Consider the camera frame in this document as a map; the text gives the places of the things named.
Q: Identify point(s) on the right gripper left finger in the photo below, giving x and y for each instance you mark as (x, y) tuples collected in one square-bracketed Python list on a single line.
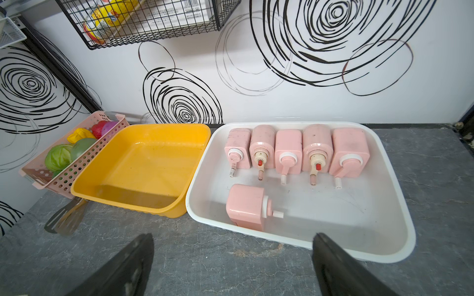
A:
[(126, 274)]

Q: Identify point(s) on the metal tongs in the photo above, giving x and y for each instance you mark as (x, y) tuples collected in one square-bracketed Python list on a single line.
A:
[(66, 220)]

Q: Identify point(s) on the pink sharpener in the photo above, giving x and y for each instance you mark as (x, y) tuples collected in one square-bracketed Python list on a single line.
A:
[(317, 151), (350, 154), (237, 149), (262, 149), (288, 153), (250, 207)]

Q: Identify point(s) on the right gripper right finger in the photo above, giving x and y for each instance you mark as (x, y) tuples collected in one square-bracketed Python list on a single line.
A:
[(339, 274)]

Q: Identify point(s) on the white plastic storage box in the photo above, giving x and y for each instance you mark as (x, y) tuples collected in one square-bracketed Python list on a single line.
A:
[(368, 217)]

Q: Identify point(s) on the pink perforated basket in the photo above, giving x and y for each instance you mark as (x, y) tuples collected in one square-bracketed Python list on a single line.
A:
[(42, 178)]

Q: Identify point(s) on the yellow plastic storage box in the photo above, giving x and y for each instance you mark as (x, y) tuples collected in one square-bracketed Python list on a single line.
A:
[(146, 168)]

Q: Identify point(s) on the light green toy apple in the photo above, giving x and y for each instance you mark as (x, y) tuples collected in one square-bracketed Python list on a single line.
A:
[(80, 147)]

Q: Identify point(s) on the black wire wall basket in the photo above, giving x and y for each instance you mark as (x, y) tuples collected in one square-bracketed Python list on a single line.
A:
[(155, 20)]

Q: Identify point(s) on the magenta toy fruit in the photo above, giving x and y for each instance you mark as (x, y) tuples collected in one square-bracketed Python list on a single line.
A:
[(107, 127)]

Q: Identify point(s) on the yellow red tube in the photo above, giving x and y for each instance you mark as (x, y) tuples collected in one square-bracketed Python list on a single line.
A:
[(104, 21)]

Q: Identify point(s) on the green toy cabbage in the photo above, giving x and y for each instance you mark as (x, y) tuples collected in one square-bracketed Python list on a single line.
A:
[(59, 157)]

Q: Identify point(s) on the white wire wall shelf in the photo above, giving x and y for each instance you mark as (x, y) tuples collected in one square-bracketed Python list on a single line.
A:
[(11, 31)]

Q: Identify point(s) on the yellow toy fruit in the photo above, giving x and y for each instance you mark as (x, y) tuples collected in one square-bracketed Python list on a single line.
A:
[(79, 134)]

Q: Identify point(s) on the red toy fruit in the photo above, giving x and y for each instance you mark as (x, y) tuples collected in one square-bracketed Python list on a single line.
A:
[(96, 129)]

